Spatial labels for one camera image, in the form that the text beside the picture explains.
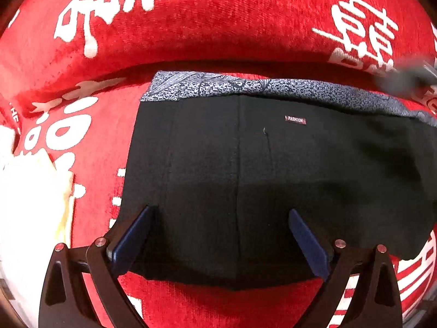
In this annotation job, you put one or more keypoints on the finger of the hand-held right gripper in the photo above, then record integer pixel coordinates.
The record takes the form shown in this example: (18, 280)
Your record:
(403, 78)

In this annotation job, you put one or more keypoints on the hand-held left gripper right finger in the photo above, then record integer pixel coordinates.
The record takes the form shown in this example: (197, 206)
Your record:
(309, 242)

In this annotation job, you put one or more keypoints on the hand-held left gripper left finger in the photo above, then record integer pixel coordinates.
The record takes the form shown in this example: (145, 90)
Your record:
(131, 239)

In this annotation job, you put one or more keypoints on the black pants with patterned waistband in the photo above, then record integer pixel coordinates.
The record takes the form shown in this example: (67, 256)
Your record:
(239, 160)

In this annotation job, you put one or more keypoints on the white cloth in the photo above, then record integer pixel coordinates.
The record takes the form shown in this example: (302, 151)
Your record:
(27, 194)

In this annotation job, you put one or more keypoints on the red printed sofa cover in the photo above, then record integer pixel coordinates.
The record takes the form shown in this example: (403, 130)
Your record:
(205, 24)

